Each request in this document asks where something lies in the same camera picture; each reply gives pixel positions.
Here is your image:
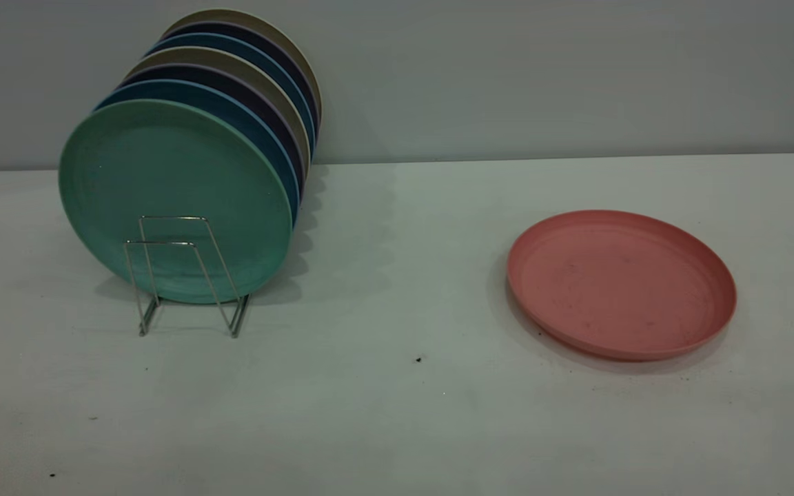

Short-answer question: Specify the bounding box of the dark purple plastic plate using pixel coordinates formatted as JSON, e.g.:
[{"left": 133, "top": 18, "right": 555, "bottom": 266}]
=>
[
  {"left": 118, "top": 63, "right": 307, "bottom": 200},
  {"left": 162, "top": 20, "right": 320, "bottom": 133}
]

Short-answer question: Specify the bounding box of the pink plastic plate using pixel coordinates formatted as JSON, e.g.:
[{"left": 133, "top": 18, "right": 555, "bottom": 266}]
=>
[{"left": 506, "top": 209, "right": 737, "bottom": 362}]

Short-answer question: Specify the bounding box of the green plastic plate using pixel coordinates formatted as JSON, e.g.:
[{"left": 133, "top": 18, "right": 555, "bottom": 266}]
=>
[{"left": 59, "top": 99, "right": 294, "bottom": 304}]

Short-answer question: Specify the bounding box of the blue plastic plate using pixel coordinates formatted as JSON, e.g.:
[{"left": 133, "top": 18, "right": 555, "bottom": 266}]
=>
[
  {"left": 94, "top": 79, "right": 301, "bottom": 225},
  {"left": 145, "top": 32, "right": 317, "bottom": 163}
]

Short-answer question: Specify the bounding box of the metal wire plate rack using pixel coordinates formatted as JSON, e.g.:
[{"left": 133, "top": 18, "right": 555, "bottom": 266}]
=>
[{"left": 123, "top": 215, "right": 252, "bottom": 339}]

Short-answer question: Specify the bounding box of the beige plastic plate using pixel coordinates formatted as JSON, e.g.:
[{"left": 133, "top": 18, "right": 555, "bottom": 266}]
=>
[
  {"left": 125, "top": 45, "right": 312, "bottom": 181},
  {"left": 161, "top": 8, "right": 323, "bottom": 126}
]

